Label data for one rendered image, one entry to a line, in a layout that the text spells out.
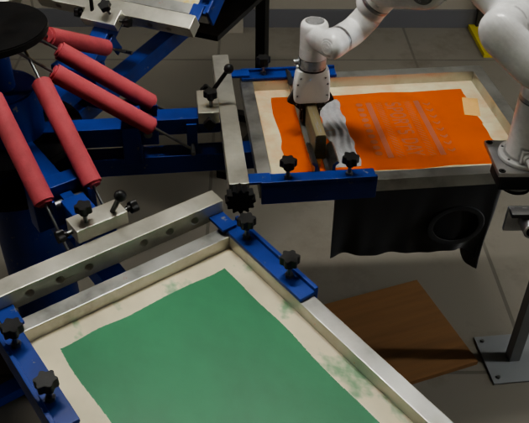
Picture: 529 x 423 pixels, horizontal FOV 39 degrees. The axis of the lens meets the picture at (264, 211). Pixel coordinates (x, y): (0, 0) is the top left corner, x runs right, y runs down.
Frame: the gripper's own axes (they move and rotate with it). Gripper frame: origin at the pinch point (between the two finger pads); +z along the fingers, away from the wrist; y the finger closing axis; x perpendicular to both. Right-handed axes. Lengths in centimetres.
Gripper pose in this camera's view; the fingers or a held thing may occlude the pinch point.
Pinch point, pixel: (309, 114)
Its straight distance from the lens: 215.7
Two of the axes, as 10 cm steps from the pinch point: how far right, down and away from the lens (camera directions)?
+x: -1.1, -6.2, 7.7
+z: -0.1, 7.8, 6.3
